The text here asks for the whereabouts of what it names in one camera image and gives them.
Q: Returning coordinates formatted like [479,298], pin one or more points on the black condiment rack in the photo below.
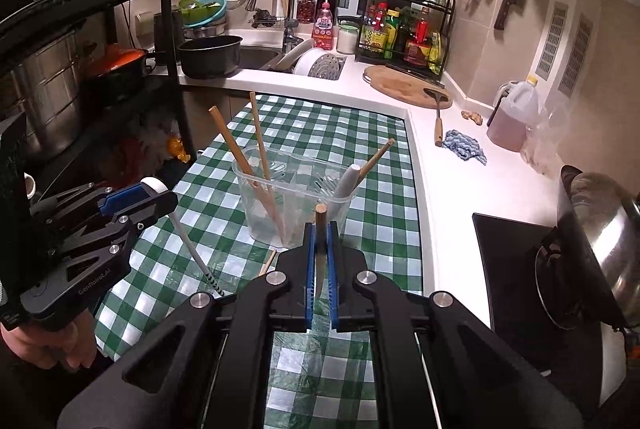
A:
[452,39]

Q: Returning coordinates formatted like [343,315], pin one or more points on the blue plastic basin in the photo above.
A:
[215,9]

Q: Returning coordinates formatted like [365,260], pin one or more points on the stainless steel wok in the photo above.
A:
[605,234]

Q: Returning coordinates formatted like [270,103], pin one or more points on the orange pot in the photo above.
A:
[117,69]

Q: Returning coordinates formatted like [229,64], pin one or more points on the green checkered tablecloth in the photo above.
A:
[310,129]

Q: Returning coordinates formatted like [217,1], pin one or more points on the blue knitted dishcloth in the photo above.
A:
[465,146]

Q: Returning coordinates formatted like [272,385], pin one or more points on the green plastic bowl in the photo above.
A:
[192,6]

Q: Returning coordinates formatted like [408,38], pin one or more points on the white cup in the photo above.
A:
[30,186]

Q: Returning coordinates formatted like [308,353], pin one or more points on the row of condiment bottles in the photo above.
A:
[400,36]

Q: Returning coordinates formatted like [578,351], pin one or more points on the black cooking pot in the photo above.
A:
[210,56]

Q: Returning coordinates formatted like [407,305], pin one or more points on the yellow plastic bag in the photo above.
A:
[177,148]

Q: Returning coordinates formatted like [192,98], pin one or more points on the white canister with green lid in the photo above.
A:
[348,36]

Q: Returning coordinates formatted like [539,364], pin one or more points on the white wall vent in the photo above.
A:
[551,39]
[575,54]

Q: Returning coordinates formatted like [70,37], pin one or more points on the black metal shelf rack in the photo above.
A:
[170,34]

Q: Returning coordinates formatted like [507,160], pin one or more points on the kitchen sink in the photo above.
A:
[257,56]

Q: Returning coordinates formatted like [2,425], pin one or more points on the black burner grate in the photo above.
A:
[555,279]

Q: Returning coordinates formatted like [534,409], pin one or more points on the white wall outlet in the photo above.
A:
[143,23]

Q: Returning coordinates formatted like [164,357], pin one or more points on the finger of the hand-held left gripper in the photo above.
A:
[155,209]
[125,200]

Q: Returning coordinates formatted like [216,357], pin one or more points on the white round steamer plate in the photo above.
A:
[322,65]

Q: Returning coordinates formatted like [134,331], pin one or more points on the large steel stockpot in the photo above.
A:
[45,94]

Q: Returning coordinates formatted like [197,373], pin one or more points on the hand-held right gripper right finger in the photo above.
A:
[333,269]

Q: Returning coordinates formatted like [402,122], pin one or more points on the pink dish soap bottle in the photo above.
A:
[324,24]

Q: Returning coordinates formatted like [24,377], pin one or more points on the steel basin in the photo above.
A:
[205,30]

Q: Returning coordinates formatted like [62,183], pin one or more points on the round wooden cutting board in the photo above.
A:
[400,86]

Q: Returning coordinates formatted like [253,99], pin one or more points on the piece of ginger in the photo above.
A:
[471,116]

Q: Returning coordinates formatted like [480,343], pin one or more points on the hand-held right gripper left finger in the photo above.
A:
[310,269]

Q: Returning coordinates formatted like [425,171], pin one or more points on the glass jar with red contents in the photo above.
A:
[306,9]

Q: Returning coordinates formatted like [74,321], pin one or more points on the person's left hand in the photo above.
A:
[50,349]

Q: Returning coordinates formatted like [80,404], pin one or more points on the black glass cooktop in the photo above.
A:
[510,259]

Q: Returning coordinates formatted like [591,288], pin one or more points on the row of wooden chopsticks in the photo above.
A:
[267,261]

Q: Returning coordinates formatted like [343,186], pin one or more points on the clear plastic container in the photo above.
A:
[300,209]

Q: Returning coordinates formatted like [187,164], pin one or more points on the plastic cooking oil jug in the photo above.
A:
[512,119]

